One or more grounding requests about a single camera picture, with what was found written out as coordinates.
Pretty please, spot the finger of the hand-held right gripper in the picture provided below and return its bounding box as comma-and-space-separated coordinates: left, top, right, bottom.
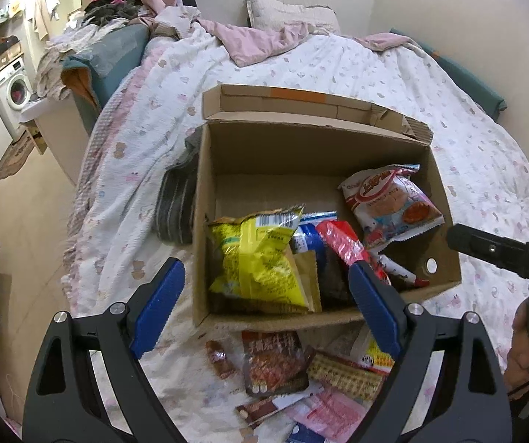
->
446, 224, 529, 281

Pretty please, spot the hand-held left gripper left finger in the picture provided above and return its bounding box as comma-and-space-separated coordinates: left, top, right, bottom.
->
22, 257, 187, 443

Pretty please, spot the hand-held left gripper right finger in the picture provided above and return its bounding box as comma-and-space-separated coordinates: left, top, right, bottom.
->
348, 261, 513, 443

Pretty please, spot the small red white snack bar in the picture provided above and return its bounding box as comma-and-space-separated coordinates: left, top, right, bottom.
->
375, 253, 430, 288

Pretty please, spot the large red snack bag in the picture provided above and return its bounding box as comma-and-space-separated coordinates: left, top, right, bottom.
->
315, 220, 392, 287

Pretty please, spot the white and blue snack bag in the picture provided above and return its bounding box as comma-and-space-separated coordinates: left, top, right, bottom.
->
292, 211, 339, 259

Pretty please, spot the white red-trimmed cracker bag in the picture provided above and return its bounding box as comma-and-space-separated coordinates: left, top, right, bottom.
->
338, 164, 445, 252

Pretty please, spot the yellow snack bag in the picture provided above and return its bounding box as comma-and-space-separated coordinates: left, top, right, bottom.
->
205, 204, 314, 315

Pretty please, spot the dark red meat snack packet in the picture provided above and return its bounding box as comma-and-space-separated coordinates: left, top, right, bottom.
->
241, 331, 316, 396

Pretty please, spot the cardboard box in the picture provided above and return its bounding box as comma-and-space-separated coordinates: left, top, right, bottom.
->
192, 84, 463, 330

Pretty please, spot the person's right hand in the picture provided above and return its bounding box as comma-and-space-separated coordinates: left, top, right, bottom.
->
504, 305, 529, 400

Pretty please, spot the small yellow white packet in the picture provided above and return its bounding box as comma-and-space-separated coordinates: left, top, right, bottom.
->
361, 339, 394, 372

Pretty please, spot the tan patterned wafer bar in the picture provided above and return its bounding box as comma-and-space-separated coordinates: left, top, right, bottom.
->
308, 352, 387, 402

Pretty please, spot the small brown sausage packet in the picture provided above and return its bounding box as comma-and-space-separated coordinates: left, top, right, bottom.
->
205, 340, 235, 378

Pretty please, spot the dark striped cloth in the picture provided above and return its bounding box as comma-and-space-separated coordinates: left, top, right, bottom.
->
156, 129, 203, 246

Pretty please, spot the pink snack packet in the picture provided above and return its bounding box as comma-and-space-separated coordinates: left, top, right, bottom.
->
287, 385, 369, 441

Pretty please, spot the brown chocolate bar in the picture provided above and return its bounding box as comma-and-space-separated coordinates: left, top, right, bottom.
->
236, 394, 293, 427

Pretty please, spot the small blue snack packet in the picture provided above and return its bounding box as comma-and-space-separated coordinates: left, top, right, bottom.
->
287, 425, 325, 443

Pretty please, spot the patterned floor rug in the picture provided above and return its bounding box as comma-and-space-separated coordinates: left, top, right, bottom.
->
0, 129, 37, 181

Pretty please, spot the white washing machine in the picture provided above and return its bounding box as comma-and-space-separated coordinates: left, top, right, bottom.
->
0, 55, 35, 141

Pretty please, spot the floral crumpled cloth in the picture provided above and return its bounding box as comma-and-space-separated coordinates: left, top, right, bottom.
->
34, 17, 129, 102

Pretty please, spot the pink blanket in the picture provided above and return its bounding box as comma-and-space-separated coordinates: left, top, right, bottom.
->
154, 7, 426, 68

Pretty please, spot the pile of dark clothes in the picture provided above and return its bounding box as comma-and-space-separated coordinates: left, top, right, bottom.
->
82, 0, 155, 26

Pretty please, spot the grey pillow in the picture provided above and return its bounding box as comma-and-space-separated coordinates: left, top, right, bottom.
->
245, 0, 341, 35

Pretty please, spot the hanging white towel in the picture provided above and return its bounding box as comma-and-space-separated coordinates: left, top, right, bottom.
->
31, 0, 62, 40

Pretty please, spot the teal padded bed rail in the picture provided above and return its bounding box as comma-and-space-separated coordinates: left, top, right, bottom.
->
389, 28, 507, 111
62, 23, 151, 116

